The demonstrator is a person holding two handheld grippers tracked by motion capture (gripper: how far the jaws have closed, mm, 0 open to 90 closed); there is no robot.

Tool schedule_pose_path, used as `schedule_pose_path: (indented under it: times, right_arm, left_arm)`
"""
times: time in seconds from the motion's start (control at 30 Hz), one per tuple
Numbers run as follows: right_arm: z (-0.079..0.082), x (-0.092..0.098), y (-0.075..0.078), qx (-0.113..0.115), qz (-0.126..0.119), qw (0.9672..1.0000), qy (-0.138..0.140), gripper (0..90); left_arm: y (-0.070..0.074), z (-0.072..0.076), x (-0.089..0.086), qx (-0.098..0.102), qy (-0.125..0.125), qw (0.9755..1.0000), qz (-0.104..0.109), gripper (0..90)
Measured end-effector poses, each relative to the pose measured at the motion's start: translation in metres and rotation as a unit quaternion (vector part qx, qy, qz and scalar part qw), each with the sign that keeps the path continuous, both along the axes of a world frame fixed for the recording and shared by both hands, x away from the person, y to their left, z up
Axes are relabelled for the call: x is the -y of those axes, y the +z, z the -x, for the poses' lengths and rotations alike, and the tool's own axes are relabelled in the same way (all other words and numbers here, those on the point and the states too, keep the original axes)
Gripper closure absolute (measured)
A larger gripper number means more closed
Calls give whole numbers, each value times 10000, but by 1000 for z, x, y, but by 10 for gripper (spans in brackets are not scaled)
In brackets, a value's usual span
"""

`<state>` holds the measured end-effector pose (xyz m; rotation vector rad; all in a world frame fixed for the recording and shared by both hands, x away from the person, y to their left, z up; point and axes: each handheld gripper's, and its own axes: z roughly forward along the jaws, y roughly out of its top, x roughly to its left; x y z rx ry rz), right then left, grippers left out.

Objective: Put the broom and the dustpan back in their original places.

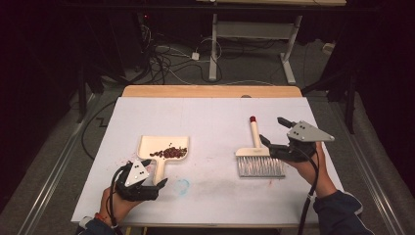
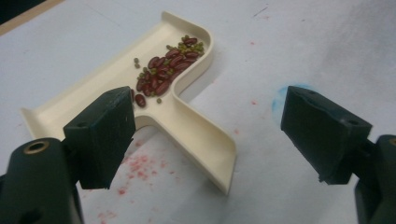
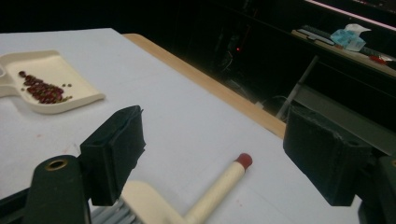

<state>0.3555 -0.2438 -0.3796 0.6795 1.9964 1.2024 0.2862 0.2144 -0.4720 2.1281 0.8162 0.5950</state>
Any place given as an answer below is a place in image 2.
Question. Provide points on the cream plastic dustpan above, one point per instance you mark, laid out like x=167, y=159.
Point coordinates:
x=193, y=133

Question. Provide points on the pile of red and green beans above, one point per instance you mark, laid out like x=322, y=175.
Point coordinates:
x=168, y=67

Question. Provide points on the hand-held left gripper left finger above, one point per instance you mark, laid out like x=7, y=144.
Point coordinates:
x=102, y=140

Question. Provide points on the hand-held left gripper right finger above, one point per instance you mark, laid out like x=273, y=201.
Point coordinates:
x=323, y=133

